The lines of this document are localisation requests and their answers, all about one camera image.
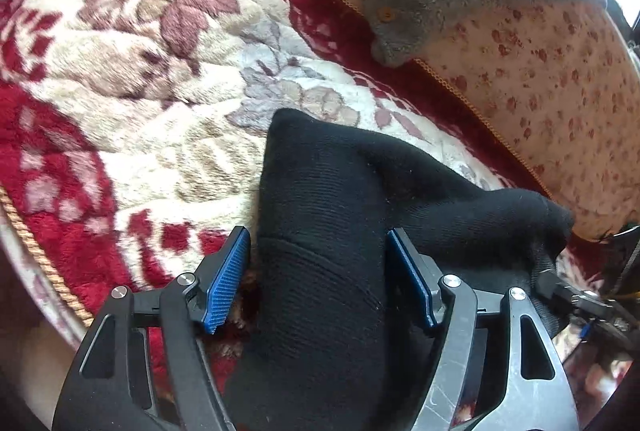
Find black knit pants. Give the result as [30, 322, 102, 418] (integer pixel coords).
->
[224, 110, 574, 430]

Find red and cream floral blanket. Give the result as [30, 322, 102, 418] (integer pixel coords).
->
[1, 0, 542, 347]

